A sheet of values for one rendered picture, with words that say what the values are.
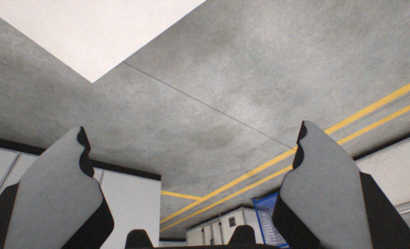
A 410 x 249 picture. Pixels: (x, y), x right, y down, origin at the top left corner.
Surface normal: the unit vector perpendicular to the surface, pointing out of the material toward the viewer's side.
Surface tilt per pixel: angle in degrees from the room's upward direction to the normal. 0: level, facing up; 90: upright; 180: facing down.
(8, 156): 90
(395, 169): 90
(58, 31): 0
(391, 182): 90
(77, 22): 0
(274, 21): 0
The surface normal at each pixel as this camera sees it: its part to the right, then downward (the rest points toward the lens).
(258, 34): 0.11, 0.76
